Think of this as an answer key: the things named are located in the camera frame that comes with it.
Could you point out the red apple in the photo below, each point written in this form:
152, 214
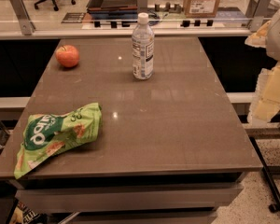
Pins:
67, 56

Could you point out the green chip bag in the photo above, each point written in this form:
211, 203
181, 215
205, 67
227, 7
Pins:
48, 135

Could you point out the black floor bar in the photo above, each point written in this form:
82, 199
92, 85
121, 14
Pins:
268, 172

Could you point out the right metal railing bracket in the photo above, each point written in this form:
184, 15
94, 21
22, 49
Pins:
258, 15

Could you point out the cardboard box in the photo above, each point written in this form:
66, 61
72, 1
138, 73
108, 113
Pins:
200, 8

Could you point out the left metal railing bracket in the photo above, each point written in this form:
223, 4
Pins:
25, 23

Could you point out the grey table drawer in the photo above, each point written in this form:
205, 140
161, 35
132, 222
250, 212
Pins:
129, 198

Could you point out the dark open tray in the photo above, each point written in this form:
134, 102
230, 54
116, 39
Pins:
102, 5

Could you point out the clear plastic water bottle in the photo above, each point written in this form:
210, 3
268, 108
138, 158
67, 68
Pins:
143, 48

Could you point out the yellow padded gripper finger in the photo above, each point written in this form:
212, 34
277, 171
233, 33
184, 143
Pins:
258, 39
266, 99

